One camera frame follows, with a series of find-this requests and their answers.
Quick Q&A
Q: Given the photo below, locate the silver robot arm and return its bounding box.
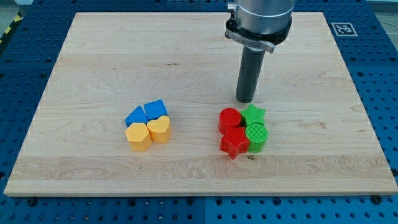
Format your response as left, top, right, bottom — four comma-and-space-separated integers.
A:
224, 0, 295, 54

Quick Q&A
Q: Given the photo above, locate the wooden board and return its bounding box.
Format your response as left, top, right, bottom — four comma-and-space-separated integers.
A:
4, 12, 397, 197

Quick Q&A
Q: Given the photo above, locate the red cylinder block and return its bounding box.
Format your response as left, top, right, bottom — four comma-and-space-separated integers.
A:
218, 108, 242, 134

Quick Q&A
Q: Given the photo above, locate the yellow heart block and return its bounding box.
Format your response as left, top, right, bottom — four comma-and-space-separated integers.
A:
147, 115, 171, 143

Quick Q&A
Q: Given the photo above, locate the blue cube block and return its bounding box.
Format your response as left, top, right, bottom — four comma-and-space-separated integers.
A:
144, 100, 168, 120

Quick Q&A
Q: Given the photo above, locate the red star block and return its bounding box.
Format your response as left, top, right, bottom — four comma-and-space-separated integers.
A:
220, 126, 250, 160

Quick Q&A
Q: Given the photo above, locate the green star block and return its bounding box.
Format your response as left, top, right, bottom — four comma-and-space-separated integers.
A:
240, 103, 266, 127

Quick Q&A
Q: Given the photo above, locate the green cylinder block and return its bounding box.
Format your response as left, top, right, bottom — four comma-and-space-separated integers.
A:
245, 123, 268, 153

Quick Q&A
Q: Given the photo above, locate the blue triangle block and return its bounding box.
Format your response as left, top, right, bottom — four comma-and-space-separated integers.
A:
124, 106, 149, 128

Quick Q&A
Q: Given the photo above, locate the yellow hexagon block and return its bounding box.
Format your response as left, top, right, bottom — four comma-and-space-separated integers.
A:
125, 123, 152, 152

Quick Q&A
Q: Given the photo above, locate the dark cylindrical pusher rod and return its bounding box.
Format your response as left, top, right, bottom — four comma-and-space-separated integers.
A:
236, 46, 265, 103

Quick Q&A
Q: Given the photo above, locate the white fiducial marker tag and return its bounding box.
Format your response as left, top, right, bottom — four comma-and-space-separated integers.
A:
331, 22, 358, 37

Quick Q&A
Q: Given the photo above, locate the yellow black hazard tape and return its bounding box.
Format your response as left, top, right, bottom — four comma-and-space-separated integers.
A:
1, 11, 24, 47

